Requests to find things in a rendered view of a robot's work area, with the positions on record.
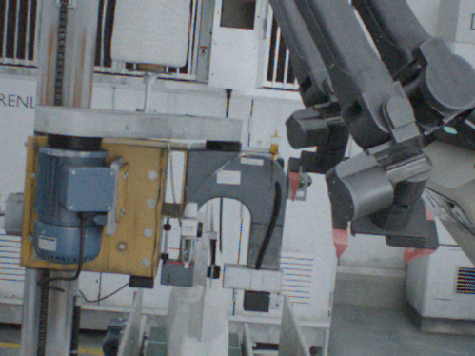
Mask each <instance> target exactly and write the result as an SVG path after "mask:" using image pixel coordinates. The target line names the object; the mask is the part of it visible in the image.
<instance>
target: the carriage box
mask: <svg viewBox="0 0 475 356"><path fill-rule="evenodd" d="M42 145H48V143H47V137H45V136H28V140H25V142H24V147H25V148H27V154H26V167H25V181H24V206H23V220H22V233H21V247H20V259H19V267H37V268H47V269H68V270H77V268H78V264H56V263H52V262H48V261H41V260H33V235H34V221H35V219H36V218H40V216H41V215H39V214H36V212H35V194H36V181H37V168H38V155H39V153H41V152H40V147H41V146H42ZM167 147H168V141H166V140H156V139H147V138H122V137H103V143H102V147H101V148H104V149H106V150H107V151H108V152H109V156H108V157H107V158H105V166H110V165H111V162H112V161H113V160H114V159H116V157H117V156H122V157H123V164H124V163H125V162H128V163H129V164H130V170H129V188H128V212H127V213H126V214H125V216H124V218H123V219H122V222H121V224H118V227H117V229H116V230H115V232H114V234H113V235H112V236H106V229H107V225H104V230H103V240H102V247H101V252H100V253H99V256H98V257H97V258H96V259H94V260H93V261H91V262H89V263H86V264H82V266H81V271H88V272H99V273H109V274H120V275H129V276H150V277H151V276H153V277H154V278H155V277H156V273H157V270H158V267H159V264H160V260H161V253H162V245H163V224H164V218H160V215H162V212H163V206H164V204H165V202H166V195H167V184H168V155H169V152H168V150H166V148H167Z"/></svg>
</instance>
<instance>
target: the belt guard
mask: <svg viewBox="0 0 475 356"><path fill-rule="evenodd" d="M124 111H126V110H114V109H90V108H66V107H50V106H39V107H35V119H34V130H37V131H41V132H46V133H52V134H59V135H68V136H93V137H122V138H150V139H180V140H209V141H222V142H239V141H241V137H242V128H243V120H242V119H232V118H224V117H212V116H200V115H194V117H191V116H188V115H185V114H175V113H163V112H156V113H162V114H153V113H127V112H124Z"/></svg>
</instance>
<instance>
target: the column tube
mask: <svg viewBox="0 0 475 356"><path fill-rule="evenodd" d="M60 8H61V7H55V6H54V0H42V18H41V30H40V44H39V56H38V70H37V82H36V95H35V106H36V107H39V106H50V107H53V96H54V90H55V87H54V84H55V76H56V73H55V72H56V62H57V50H58V36H59V10H60ZM68 9H69V15H68V21H67V22H68V26H67V34H66V36H67V39H66V48H65V61H64V75H63V76H64V87H63V100H62V107H66V108H90V109H91V103H92V92H93V69H94V57H95V46H96V34H97V22H98V10H99V0H76V9H71V8H68ZM76 271H77V270H68V269H51V270H50V278H51V277H56V276H66V277H73V276H75V274H76ZM42 273H43V269H42V268H37V267H25V275H24V301H23V314H22V327H21V340H20V353H19V356H37V348H38V336H39V324H40V310H41V287H40V286H38V285H36V282H37V281H42ZM79 277H80V276H79ZM79 277H78V278H77V279H76V280H75V281H73V282H69V281H63V280H58V281H52V282H50V283H49V285H50V286H52V287H60V288H63V289H64V291H65V292H61V291H58V290H54V289H51V288H50V289H49V297H48V298H49V307H48V319H47V344H46V356H70V346H71V336H72V335H71V334H72V325H73V313H74V312H73V311H74V301H73V295H78V288H79Z"/></svg>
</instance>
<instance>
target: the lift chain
mask: <svg viewBox="0 0 475 356"><path fill-rule="evenodd" d="M60 5H61V8H60V10H59V36H58V50H57V62H56V72H55V73H56V76H55V84H54V87H55V90H54V96H53V106H54V107H62V100H63V87H64V76H63V75H64V61H65V48H66V39H67V36H66V34H67V26H68V22H67V21H68V15H69V9H68V5H69V4H68V2H63V1H61V3H60ZM63 7H66V9H65V10H64V9H63ZM62 13H65V14H66V15H61V14H62ZM62 20H64V21H65V22H62ZM61 27H65V29H64V30H62V29H61ZM61 33H64V34H65V36H61ZM60 40H63V41H65V43H60V42H59V41H60ZM60 48H63V49H60ZM59 54H63V56H59ZM59 61H62V63H59ZM58 67H60V68H62V69H58ZM58 74H61V77H60V76H58ZM57 81H61V82H62V83H61V84H58V83H57ZM57 88H60V89H57ZM57 94H60V96H56V95H57ZM56 101H58V102H59V103H56ZM46 270H47V271H48V273H46ZM44 277H48V278H50V269H47V268H43V273H42V281H43V280H46V279H45V278H44ZM44 289H46V290H47V292H44V291H43V290H44ZM44 296H47V299H44ZM48 297H49V288H48V287H41V310H40V324H39V336H38V348H37V356H46V344H47V319H48V307H49V298H48ZM42 303H47V304H46V305H43V304H42ZM43 309H45V310H43ZM42 315H46V317H42ZM42 322H45V323H42ZM41 327H44V328H45V329H41ZM41 333H43V334H44V336H41ZM41 340H44V341H45V342H44V343H42V342H41ZM41 346H42V347H43V348H40V347H41ZM40 352H42V353H43V355H40V354H39V353H40Z"/></svg>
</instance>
